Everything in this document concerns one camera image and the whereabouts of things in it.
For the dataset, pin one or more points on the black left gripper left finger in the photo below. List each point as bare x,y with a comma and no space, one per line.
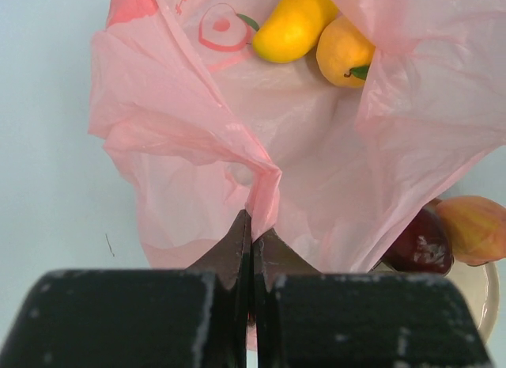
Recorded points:
195,317

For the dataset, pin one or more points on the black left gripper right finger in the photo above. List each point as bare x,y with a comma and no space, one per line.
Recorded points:
305,318

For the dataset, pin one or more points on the dark red fake apple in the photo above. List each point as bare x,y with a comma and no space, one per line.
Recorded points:
422,247

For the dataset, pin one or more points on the pink plastic bag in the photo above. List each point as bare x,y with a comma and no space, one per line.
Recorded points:
203,128

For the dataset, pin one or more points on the red yellow fake peach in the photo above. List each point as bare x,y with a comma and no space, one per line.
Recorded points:
476,228

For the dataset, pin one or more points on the yellow fake orange with leaf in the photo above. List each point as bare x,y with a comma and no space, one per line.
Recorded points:
343,54

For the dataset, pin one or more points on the yellow fake mango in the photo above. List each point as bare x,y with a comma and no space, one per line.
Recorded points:
293,29

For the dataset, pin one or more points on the cream ceramic plate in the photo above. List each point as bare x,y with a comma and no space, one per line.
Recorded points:
480,286

